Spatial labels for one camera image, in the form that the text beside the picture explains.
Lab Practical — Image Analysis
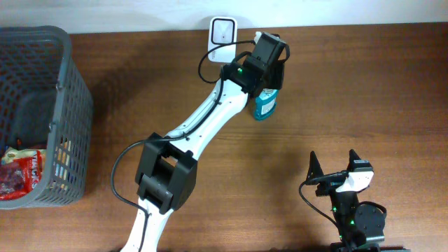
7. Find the grey plastic mesh basket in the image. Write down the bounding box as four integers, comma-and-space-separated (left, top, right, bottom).
1, 26, 94, 210

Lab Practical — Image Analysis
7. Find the teal mouthwash bottle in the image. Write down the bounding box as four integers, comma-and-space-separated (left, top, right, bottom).
253, 88, 279, 121

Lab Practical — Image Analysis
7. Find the yellow wet wipes pack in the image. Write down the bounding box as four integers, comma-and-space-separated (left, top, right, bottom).
1, 147, 73, 182

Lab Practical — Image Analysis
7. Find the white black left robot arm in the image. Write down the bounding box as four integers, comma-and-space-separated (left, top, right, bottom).
123, 31, 290, 251

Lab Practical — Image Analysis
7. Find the red snack bag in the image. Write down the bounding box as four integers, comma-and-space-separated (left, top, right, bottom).
1, 157, 43, 201

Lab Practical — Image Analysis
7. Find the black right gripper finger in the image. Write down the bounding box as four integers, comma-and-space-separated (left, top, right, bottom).
305, 151, 323, 185
348, 149, 363, 172

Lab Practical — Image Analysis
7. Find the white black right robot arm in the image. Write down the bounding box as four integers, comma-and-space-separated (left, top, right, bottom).
300, 149, 387, 251

